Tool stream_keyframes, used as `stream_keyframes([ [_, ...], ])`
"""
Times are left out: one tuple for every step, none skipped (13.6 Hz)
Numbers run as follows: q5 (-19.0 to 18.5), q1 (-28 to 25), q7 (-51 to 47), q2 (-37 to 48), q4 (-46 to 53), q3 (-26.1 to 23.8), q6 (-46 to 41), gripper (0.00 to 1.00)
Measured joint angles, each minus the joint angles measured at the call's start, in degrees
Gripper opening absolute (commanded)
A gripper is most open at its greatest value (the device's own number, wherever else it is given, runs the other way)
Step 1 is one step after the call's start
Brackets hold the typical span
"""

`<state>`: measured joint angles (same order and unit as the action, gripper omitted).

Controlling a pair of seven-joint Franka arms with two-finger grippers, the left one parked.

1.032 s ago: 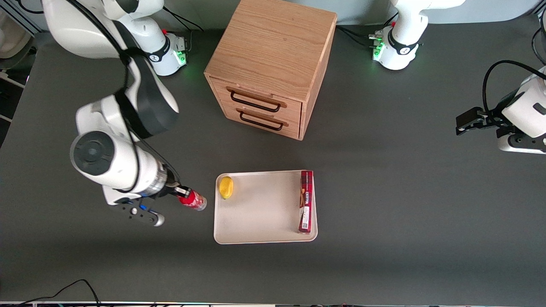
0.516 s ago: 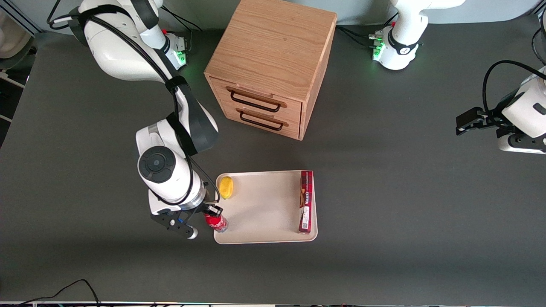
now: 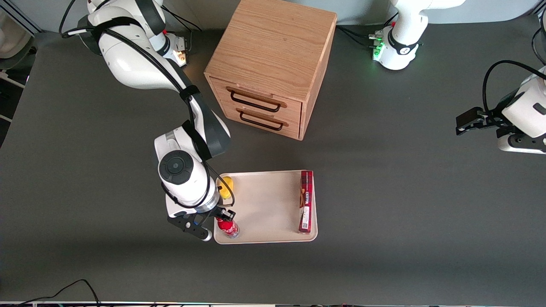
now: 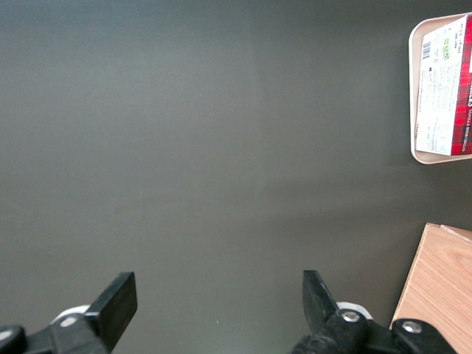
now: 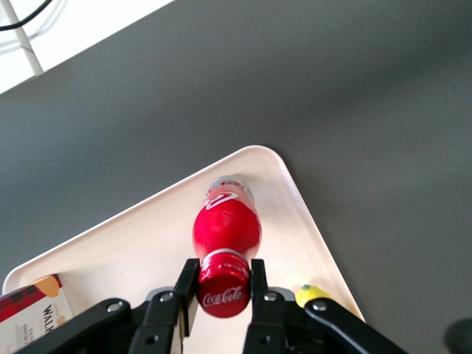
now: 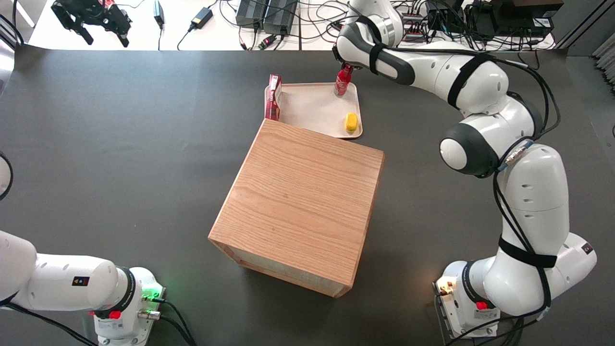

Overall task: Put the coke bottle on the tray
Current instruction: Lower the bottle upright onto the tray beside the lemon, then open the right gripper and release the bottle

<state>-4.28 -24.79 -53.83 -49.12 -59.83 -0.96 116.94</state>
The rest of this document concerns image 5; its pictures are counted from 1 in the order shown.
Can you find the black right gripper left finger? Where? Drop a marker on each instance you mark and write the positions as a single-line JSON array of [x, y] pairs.
[[158, 317]]

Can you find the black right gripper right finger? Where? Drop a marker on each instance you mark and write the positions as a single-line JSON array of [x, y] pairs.
[[273, 317]]

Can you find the red coca-cola bottle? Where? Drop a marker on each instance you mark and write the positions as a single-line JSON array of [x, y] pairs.
[[225, 236]]

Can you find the cream rectangular tray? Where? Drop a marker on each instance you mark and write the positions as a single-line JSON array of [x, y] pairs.
[[147, 236]]

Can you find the yellow lemon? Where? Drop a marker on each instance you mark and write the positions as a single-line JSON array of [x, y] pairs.
[[308, 294]]

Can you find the red tartan shortbread box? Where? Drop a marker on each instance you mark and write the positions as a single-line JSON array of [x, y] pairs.
[[29, 313]]

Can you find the white metal pole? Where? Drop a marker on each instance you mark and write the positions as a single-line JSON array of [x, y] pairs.
[[26, 40]]

